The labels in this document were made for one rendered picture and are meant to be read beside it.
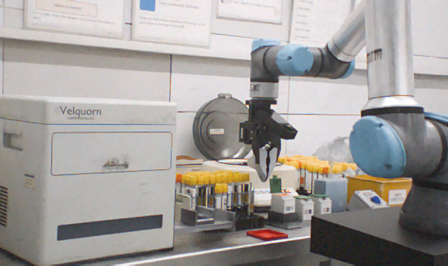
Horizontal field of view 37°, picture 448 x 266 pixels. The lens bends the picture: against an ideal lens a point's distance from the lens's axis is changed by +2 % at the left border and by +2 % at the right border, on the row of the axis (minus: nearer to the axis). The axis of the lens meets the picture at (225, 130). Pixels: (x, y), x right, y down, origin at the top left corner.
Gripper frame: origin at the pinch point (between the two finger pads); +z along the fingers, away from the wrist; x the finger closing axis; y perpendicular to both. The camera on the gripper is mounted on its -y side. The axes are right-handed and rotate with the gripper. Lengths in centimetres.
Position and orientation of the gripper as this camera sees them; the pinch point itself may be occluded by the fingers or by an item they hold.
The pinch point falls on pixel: (265, 177)
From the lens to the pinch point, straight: 169.7
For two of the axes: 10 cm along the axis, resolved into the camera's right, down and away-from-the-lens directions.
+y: -6.4, -0.6, 7.7
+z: -0.4, 10.0, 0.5
